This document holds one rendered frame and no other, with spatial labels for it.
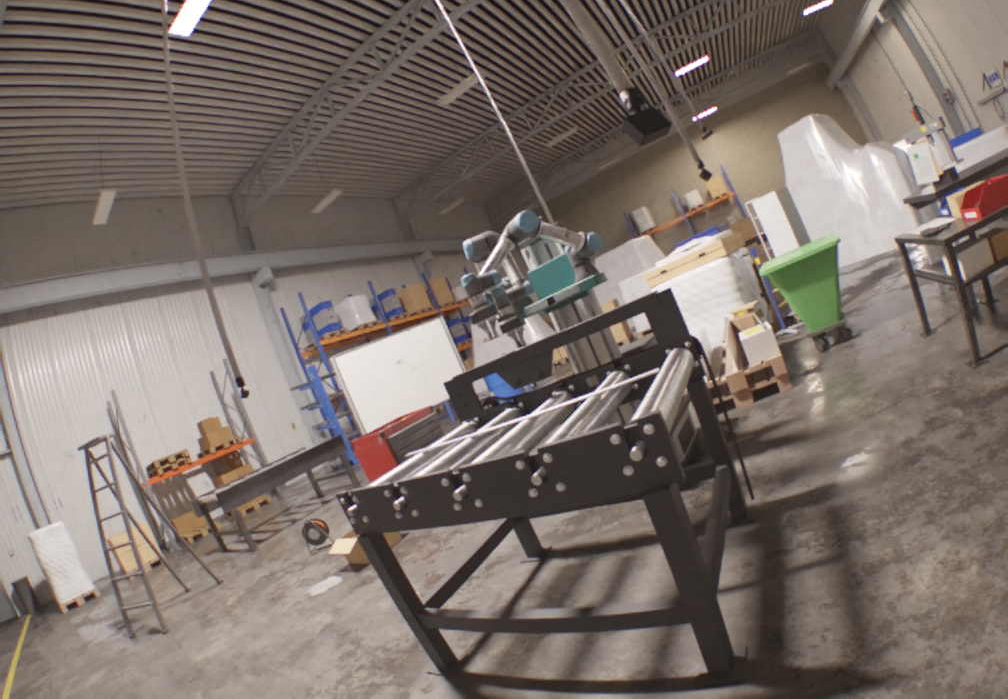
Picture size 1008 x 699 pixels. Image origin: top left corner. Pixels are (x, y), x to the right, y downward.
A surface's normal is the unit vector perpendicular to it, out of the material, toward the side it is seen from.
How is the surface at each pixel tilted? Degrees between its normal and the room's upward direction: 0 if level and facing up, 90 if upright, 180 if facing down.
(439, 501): 90
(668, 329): 90
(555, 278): 90
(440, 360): 90
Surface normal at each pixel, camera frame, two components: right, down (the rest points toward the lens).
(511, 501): -0.47, 0.18
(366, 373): 0.52, -0.26
